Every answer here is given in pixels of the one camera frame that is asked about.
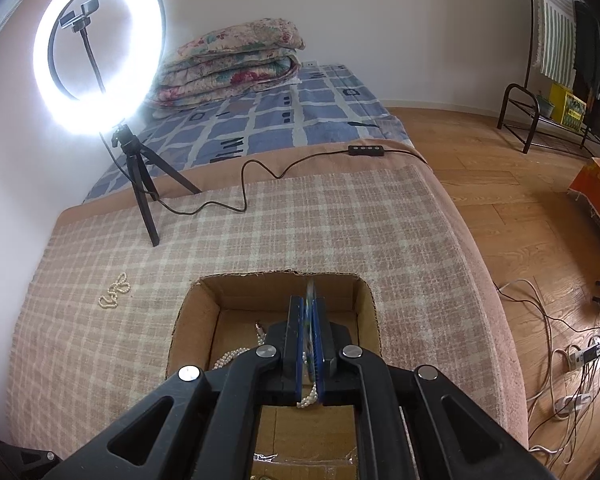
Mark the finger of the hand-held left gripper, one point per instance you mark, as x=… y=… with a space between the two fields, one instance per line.
x=27 y=456

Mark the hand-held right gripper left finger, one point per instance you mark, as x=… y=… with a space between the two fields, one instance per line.
x=296 y=350

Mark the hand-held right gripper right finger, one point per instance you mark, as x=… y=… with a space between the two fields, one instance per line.
x=322 y=355

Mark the cardboard box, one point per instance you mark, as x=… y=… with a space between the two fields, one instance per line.
x=240 y=300

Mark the pink plaid blanket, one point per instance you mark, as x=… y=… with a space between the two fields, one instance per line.
x=305 y=220

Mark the black tripod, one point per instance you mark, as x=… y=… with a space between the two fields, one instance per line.
x=147 y=210

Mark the blue patterned bed sheet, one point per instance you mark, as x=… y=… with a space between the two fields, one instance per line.
x=305 y=110

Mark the white power strip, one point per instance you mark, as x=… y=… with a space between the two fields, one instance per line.
x=577 y=357
x=572 y=404

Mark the folded floral quilt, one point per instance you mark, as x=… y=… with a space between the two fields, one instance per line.
x=230 y=65

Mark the small grey pot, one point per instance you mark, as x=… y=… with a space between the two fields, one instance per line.
x=546 y=105

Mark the yellow box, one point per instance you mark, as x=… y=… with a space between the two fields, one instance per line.
x=570 y=107

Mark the black phone holder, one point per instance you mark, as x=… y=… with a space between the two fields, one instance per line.
x=82 y=22

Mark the black clothes rack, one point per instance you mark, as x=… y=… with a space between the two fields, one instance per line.
x=534 y=25

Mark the striped towel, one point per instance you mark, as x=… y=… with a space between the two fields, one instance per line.
x=555 y=35

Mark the dark hanging clothes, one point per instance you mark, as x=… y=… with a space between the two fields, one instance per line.
x=587 y=50

